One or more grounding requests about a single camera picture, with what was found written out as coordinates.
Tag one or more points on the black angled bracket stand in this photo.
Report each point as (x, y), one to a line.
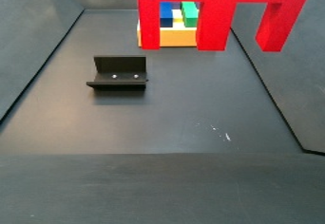
(120, 72)

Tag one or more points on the red E-shaped block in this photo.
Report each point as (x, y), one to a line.
(216, 19)

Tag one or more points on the green long block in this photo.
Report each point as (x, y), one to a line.
(191, 14)

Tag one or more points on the blue long block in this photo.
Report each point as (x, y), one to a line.
(167, 15)

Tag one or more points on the yellow wooden board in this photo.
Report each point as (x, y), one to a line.
(176, 35)

